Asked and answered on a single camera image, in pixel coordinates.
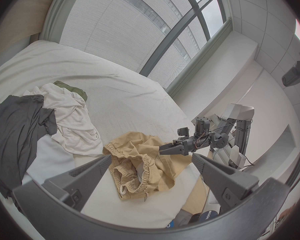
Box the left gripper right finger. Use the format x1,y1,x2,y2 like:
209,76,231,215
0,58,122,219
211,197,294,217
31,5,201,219
191,153,260,215

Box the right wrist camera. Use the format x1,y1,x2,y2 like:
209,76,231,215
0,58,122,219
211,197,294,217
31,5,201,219
177,127,191,141

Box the green garment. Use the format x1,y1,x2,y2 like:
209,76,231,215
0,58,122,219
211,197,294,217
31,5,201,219
53,80,88,102

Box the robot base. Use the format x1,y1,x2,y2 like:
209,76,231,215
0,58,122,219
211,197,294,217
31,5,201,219
165,199,222,231

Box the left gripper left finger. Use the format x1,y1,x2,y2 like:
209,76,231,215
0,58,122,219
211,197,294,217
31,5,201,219
43,154,113,212

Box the black T-shirt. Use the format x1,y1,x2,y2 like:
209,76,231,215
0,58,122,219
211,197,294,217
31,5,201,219
0,94,58,200

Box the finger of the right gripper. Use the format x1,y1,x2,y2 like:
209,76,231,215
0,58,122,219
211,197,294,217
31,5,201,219
159,142,181,152
160,147,184,156

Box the window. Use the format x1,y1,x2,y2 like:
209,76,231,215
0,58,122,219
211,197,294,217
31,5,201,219
40,0,233,97

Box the bed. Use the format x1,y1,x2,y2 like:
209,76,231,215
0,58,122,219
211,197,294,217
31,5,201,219
0,0,208,230

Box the tan shorts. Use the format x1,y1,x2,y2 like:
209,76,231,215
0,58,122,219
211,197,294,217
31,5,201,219
102,131,188,202

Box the white garment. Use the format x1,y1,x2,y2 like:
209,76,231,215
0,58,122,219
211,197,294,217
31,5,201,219
24,83,104,158

